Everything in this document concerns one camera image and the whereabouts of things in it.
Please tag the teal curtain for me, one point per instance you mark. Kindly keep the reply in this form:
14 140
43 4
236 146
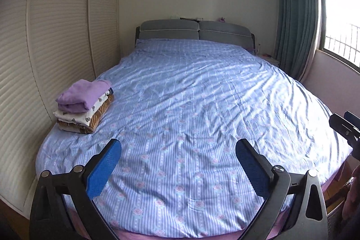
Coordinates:
298 20

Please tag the white nightstand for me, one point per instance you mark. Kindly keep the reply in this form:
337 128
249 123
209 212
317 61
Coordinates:
270 60

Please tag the blue striped bed cover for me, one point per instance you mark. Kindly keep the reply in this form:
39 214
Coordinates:
191 116

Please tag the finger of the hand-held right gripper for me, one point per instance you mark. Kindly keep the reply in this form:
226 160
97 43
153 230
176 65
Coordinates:
353 120
341 126

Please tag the white bear-print garment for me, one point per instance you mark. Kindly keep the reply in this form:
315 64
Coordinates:
84 115

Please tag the brown striped garment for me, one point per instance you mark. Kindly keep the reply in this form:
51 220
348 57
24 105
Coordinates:
95 119

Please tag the purple sweatshirt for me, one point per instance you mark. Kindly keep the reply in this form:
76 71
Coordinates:
83 95

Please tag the window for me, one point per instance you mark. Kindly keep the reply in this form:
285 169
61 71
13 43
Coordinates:
343 20

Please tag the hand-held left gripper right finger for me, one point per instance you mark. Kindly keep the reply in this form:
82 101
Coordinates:
251 167

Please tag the white louvred wardrobe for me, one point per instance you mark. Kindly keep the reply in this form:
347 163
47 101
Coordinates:
50 60

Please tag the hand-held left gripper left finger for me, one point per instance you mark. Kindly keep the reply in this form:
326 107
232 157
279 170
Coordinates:
104 169

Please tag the dark flat object on headboard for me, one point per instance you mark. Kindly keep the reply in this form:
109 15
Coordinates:
191 18

